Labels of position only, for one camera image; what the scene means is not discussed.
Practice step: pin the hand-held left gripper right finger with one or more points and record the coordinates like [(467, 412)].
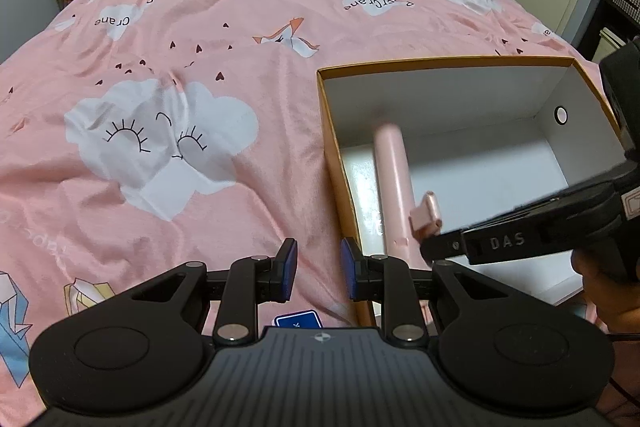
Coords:
[(350, 271)]

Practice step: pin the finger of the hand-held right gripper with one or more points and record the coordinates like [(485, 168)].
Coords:
[(442, 249)]

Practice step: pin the orange cardboard box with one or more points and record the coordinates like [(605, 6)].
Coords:
[(450, 97)]

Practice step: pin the person's right hand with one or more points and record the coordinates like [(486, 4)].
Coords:
[(615, 307)]

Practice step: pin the blue card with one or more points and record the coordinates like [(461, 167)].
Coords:
[(300, 321)]

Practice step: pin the pink selfie stick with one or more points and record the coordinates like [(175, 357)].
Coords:
[(395, 187)]

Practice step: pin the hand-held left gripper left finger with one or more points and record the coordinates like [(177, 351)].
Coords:
[(287, 264)]

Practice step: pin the pink printed blanket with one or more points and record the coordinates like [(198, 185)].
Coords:
[(200, 207)]

